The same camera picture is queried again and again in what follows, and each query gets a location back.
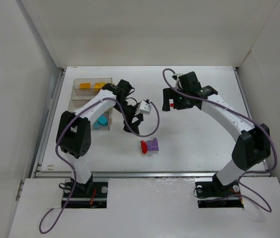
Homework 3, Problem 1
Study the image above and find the small blue lego brick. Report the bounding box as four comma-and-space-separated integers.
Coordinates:
93, 122, 101, 130

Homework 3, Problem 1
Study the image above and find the teal round lego brick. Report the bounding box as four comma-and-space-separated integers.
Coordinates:
97, 115, 108, 125

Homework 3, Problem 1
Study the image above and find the purple lego vase piece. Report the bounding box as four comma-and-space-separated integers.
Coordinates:
145, 137, 159, 152

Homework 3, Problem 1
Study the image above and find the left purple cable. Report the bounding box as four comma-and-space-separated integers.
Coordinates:
39, 97, 161, 235

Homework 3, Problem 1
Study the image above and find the yellow striped lego brick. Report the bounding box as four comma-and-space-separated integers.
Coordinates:
79, 83, 90, 89

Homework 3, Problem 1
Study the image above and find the aluminium frame rail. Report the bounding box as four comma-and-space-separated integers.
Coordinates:
33, 171, 272, 178

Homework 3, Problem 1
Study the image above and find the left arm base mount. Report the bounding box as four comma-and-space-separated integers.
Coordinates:
59, 176, 108, 209

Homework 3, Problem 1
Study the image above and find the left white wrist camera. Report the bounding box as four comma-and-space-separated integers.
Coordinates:
136, 100, 151, 115

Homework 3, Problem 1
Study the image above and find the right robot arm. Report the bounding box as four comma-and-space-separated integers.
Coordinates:
162, 71, 272, 194

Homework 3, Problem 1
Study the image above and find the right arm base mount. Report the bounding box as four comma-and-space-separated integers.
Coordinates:
194, 181, 244, 208

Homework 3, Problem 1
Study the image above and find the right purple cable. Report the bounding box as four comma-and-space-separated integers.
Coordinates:
162, 68, 279, 213

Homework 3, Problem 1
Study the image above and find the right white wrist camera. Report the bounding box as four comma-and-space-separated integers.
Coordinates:
172, 73, 183, 89

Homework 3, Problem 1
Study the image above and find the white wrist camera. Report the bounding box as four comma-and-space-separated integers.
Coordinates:
172, 73, 183, 89
136, 100, 151, 115

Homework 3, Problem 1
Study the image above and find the clear acrylic bin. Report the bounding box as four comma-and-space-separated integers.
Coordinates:
68, 100, 89, 112
70, 89, 98, 100
72, 78, 113, 89
91, 109, 112, 130

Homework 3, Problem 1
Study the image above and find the purple cable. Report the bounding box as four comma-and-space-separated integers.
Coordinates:
39, 97, 161, 235
162, 68, 279, 213

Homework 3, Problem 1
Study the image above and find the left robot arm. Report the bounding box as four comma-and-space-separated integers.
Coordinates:
56, 79, 147, 193

